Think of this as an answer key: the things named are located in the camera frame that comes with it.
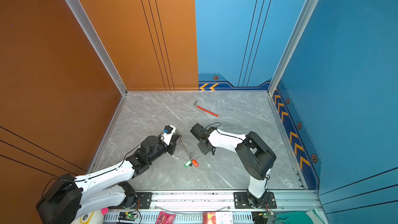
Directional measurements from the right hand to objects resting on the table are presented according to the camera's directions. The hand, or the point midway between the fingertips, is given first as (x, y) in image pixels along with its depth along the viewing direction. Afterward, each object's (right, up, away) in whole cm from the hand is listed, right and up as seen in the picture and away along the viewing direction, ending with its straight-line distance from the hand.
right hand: (207, 147), depth 91 cm
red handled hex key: (+2, +20, +17) cm, 26 cm away
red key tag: (-7, -7, -6) cm, 12 cm away
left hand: (-15, +9, -10) cm, 20 cm away
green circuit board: (-36, -26, -21) cm, 49 cm away
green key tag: (-11, -8, -6) cm, 15 cm away
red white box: (+4, -24, -25) cm, 35 cm away
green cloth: (+38, -25, -23) cm, 51 cm away
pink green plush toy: (-47, -22, -27) cm, 58 cm away
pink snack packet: (-19, -26, -23) cm, 39 cm away
